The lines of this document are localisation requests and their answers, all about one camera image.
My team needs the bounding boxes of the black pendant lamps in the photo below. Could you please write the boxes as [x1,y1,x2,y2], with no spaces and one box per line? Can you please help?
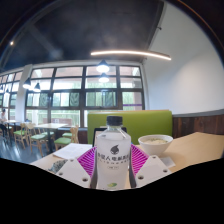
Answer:
[22,59,111,94]

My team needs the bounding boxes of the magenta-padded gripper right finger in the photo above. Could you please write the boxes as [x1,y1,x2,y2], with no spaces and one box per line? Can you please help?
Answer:
[129,143,173,188]

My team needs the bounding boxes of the white ceramic bowl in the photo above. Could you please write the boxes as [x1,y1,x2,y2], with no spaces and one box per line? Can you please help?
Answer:
[137,133,174,157]

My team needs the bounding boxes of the green-seated wooden chairs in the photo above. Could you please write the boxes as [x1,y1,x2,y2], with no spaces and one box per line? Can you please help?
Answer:
[12,122,80,158]

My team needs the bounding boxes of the green upholstered bench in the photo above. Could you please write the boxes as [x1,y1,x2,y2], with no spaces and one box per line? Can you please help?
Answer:
[86,109,174,146]

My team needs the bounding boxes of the long linear ceiling light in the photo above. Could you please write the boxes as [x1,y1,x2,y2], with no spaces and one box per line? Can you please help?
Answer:
[90,49,173,62]

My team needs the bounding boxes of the white paper sheet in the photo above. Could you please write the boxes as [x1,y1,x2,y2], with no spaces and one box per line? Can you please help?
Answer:
[52,142,93,160]

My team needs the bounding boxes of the wooden dining table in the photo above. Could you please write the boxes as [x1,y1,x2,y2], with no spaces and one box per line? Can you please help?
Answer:
[34,122,69,154]

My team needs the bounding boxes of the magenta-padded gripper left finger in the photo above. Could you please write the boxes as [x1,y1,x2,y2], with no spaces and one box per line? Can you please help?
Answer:
[54,146,98,190]

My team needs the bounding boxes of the clear plastic water bottle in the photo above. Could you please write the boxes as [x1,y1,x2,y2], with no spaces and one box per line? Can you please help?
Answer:
[95,115,132,191]

